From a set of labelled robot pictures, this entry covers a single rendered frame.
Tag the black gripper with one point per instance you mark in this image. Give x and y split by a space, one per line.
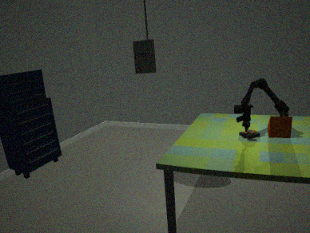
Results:
247 119

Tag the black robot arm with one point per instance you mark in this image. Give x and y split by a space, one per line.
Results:
261 84

